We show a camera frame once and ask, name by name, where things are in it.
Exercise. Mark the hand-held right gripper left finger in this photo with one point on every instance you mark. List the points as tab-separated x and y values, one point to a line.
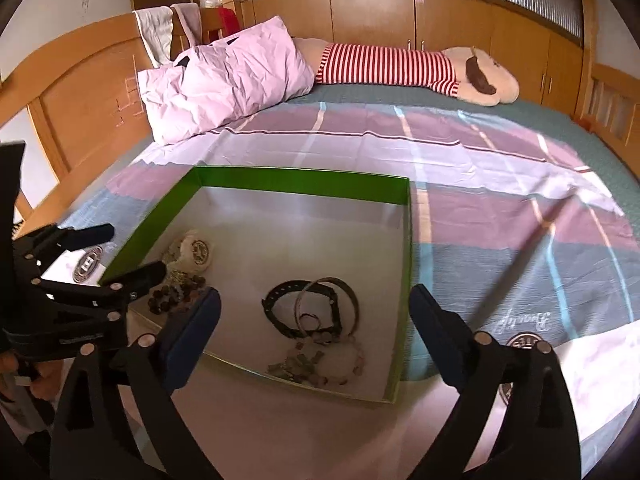
192	340

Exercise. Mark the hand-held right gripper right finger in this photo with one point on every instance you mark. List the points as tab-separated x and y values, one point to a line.
440	340

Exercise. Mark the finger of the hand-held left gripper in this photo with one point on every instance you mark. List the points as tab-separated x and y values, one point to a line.
140	277
90	236

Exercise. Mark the cream wrist watch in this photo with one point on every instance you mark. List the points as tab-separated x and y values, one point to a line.
197	250

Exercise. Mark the black wristband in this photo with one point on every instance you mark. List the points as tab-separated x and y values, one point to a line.
272	310

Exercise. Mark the silver bangle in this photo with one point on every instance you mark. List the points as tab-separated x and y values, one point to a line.
325	280

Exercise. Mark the green cardboard box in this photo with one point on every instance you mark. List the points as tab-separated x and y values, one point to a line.
300	182

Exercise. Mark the person's left hand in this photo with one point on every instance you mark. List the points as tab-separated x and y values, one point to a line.
45	380

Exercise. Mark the wooden headboard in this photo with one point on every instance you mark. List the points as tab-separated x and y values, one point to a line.
85	90

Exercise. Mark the pink pillow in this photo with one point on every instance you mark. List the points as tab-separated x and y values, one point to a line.
225	75

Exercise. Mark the white cloth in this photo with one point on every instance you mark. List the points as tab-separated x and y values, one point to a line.
155	30

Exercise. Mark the pink cloth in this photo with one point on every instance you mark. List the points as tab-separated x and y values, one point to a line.
187	20

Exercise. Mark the wooden chair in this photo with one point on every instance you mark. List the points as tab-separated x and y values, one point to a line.
210	22

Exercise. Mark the red cloth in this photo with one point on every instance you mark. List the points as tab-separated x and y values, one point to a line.
230	20

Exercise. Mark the striped plush toy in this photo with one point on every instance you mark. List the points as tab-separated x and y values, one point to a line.
390	65

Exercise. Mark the wooden footboard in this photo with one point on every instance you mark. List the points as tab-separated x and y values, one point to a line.
607	77

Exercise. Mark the wooden cabinet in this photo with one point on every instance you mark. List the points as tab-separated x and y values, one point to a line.
375	15

